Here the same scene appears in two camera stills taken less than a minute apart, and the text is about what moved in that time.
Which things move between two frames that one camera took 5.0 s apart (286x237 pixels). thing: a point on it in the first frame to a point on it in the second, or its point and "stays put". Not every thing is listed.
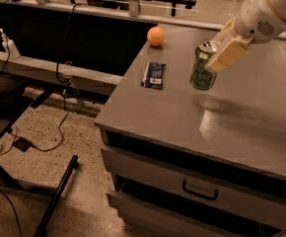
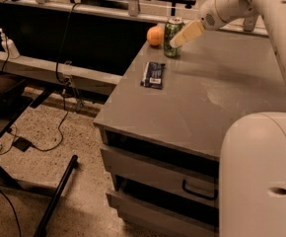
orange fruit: x=156 y=36 stays put
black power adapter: x=23 y=144 stays put
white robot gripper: x=258 y=16 to x=208 y=18
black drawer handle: x=199 y=195 stays put
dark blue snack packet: x=153 y=76 stays put
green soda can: x=202 y=78 to x=171 y=28
